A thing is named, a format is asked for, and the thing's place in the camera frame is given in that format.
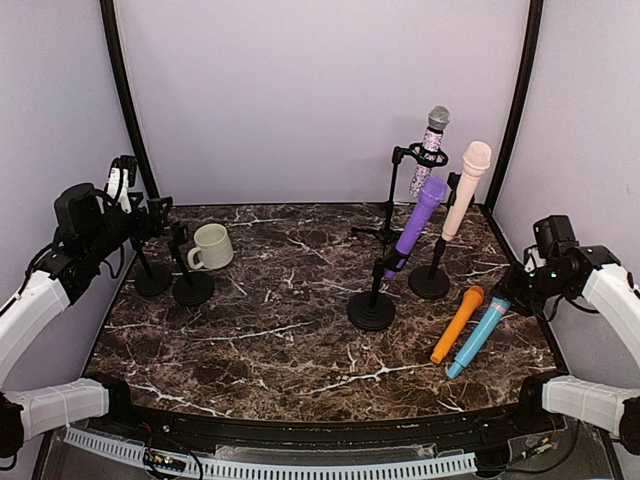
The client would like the black corner post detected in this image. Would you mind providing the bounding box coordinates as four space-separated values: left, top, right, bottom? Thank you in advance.
484 0 544 214
99 0 160 199

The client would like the white slotted cable duct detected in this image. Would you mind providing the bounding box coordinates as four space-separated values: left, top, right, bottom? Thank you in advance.
63 427 477 479

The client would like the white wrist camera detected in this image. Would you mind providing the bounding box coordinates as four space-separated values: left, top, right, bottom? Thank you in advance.
523 245 546 273
105 155 137 213

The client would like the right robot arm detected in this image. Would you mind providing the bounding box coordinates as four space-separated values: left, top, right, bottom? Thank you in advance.
494 215 639 455

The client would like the black front frame rail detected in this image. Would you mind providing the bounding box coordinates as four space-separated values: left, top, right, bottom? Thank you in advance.
75 402 577 464

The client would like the black round-base orange mic stand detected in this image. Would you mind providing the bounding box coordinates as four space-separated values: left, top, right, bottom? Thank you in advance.
130 239 172 298

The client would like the black round-base blue mic stand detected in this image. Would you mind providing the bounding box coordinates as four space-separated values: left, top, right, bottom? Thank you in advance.
168 221 215 307

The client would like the black left corner post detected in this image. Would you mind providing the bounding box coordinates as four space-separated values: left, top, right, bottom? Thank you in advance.
99 0 160 199

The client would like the cream ceramic mug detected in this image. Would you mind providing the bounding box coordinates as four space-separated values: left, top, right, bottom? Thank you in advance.
187 223 234 270

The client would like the black round-base purple mic stand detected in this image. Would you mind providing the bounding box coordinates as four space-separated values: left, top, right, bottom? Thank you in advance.
347 258 396 332

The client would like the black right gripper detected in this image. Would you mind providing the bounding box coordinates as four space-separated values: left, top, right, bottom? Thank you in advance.
492 260 572 317

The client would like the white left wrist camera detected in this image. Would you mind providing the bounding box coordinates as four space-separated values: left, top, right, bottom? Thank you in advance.
105 155 137 213

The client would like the purple toy microphone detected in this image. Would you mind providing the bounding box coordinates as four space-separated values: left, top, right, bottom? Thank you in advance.
384 177 448 279

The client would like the silver glitter microphone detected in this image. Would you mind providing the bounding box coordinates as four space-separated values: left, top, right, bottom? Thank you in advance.
409 105 451 198

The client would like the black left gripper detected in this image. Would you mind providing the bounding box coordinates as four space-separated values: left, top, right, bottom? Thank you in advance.
86 191 172 262

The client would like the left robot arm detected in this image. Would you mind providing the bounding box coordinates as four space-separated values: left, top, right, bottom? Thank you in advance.
1 183 173 458

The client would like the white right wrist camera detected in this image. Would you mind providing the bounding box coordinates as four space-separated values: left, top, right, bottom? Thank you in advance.
523 245 546 273

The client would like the orange toy microphone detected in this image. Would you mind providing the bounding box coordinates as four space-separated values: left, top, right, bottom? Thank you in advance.
430 286 485 365

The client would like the blue toy microphone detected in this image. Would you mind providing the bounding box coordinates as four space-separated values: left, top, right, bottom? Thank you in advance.
446 297 511 379

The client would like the black tripod mic stand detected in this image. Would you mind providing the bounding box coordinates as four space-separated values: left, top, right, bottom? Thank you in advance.
349 142 449 246

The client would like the pink toy microphone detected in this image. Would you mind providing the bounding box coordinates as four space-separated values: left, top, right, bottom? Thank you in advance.
441 141 492 242

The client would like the black right corner post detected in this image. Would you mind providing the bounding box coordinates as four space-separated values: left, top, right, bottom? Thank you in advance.
484 0 544 214

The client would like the black round-base pink mic stand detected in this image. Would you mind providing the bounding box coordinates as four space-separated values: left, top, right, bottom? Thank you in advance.
407 172 462 301

